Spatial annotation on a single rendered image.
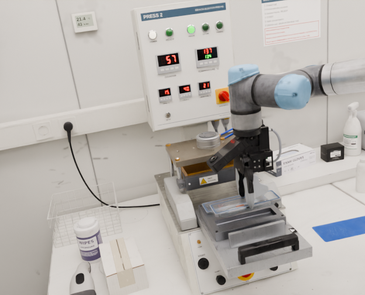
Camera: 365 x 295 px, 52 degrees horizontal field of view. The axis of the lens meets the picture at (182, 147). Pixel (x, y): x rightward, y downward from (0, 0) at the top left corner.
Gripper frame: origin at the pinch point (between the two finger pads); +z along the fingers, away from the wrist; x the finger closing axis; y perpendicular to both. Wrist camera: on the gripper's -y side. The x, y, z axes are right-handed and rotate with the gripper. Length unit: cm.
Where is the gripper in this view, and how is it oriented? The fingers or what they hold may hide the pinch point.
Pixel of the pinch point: (244, 199)
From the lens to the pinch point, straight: 102.6
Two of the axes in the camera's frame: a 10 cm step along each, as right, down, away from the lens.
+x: -2.2, -3.0, 9.3
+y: 9.7, -1.9, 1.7
